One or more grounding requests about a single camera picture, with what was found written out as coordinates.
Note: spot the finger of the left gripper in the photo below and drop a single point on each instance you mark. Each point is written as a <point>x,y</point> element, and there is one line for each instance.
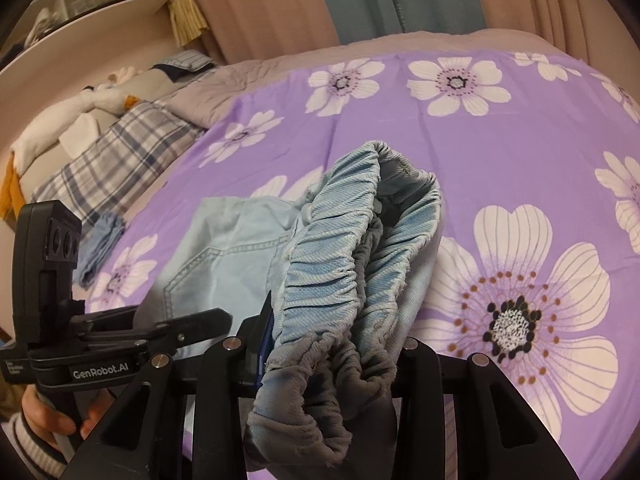
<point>104,321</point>
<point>170,336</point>

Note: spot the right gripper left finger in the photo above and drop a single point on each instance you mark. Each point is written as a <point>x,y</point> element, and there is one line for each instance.
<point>141,434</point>

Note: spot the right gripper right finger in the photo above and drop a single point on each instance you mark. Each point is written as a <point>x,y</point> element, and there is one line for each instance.
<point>463,419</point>

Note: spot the light blue strawberry pants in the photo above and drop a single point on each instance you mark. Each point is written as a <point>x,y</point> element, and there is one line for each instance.
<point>345,268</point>

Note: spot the person's left hand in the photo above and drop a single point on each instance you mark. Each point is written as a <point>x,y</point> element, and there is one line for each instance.
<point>47,423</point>

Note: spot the small blue folded cloth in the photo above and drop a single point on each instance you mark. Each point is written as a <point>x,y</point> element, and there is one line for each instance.
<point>96,247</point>

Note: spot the plaid pillow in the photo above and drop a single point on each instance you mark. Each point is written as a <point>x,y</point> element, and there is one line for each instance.
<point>121,165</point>

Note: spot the white plush toy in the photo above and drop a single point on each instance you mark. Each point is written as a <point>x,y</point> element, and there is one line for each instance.
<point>46,129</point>

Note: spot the striped dark pillow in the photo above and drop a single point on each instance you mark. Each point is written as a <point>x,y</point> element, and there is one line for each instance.
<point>184,63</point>

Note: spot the purple floral bed sheet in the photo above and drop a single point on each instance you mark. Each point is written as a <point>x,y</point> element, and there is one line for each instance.
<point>538,159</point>

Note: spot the pink curtain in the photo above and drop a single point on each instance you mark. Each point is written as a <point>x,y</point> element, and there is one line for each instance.
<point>603,33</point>

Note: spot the yellow curtain tassel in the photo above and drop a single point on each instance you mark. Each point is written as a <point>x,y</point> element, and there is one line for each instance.
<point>187,21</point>

